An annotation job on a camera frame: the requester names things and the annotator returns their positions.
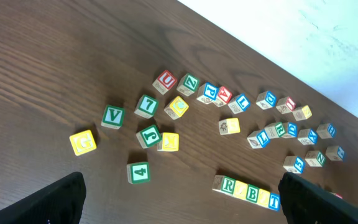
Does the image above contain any green 4 block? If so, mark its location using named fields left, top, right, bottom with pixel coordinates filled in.
left=127, top=162, right=150, bottom=184

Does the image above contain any green V block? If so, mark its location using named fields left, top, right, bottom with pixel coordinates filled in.
left=101, top=105, right=125, bottom=129

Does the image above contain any yellow K block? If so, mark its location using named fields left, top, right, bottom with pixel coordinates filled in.
left=157, top=133, right=179, bottom=152

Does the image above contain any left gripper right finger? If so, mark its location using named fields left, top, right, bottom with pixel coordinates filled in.
left=278, top=172, right=358, bottom=224

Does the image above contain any yellow block far left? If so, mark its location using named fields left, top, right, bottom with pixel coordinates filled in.
left=69, top=129, right=97, bottom=156

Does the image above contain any blue L block upper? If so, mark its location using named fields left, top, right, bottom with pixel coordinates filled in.
left=227, top=94, right=250, bottom=114

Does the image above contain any green B block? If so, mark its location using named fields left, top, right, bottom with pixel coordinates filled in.
left=246, top=184, right=259, bottom=203

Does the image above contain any blue P block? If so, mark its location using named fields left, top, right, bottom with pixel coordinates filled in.
left=196, top=82, right=219, bottom=104

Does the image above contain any blue 5 block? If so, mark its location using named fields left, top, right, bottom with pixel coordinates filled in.
left=283, top=156, right=305, bottom=174

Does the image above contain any green 7 block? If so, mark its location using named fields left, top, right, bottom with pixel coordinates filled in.
left=134, top=95, right=158, bottom=119

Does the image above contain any red I block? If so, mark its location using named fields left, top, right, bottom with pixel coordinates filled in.
left=276, top=96, right=296, bottom=114

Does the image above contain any blue 2 block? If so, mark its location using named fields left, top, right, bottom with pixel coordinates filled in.
left=326, top=146, right=345, bottom=161

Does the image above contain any blue l block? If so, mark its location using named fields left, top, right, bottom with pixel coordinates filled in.
left=227, top=94, right=250, bottom=114
left=247, top=129, right=270, bottom=149

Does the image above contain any red U block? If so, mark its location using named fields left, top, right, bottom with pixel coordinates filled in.
left=152, top=70, right=177, bottom=95

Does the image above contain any yellow S block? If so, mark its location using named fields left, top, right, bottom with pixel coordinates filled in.
left=218, top=118, right=241, bottom=135

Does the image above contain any yellow C block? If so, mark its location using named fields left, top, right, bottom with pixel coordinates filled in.
left=164, top=96, right=189, bottom=120

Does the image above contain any yellow block top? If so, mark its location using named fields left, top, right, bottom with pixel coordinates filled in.
left=292, top=105, right=312, bottom=121

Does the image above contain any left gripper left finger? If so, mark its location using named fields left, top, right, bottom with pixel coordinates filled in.
left=0, top=172, right=86, bottom=224

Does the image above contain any blue H block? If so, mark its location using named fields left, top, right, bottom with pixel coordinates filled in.
left=316, top=123, right=337, bottom=139

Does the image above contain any green J block left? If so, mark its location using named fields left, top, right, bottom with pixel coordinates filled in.
left=135, top=124, right=162, bottom=149

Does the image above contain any blue D block lower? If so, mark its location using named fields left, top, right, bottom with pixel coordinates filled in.
left=282, top=122, right=298, bottom=139

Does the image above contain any blue L block lower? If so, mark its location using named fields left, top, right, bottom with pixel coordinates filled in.
left=247, top=129, right=270, bottom=149

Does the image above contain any red A block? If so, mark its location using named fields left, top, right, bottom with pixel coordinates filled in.
left=213, top=86, right=232, bottom=108

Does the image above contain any green Z block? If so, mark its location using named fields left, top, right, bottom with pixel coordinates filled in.
left=177, top=73, right=200, bottom=96

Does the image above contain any blue X block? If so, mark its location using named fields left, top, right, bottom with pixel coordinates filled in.
left=298, top=129, right=318, bottom=145

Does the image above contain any red M block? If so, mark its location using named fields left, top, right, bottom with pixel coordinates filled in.
left=331, top=192, right=343, bottom=199

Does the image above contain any yellow O block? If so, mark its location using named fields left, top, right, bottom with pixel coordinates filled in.
left=257, top=189, right=270, bottom=208
left=233, top=180, right=248, bottom=200

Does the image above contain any green N block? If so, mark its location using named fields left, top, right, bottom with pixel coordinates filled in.
left=305, top=151, right=326, bottom=167

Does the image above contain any blue d block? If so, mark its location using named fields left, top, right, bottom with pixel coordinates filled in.
left=255, top=91, right=277, bottom=110
left=282, top=122, right=298, bottom=139

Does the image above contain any green r block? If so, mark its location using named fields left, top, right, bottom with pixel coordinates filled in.
left=212, top=175, right=236, bottom=196
left=264, top=122, right=285, bottom=139

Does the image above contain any blue T block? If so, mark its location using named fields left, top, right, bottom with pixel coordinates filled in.
left=268, top=193, right=280, bottom=211

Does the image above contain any blue D block upper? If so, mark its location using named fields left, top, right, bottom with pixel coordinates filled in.
left=255, top=91, right=277, bottom=110

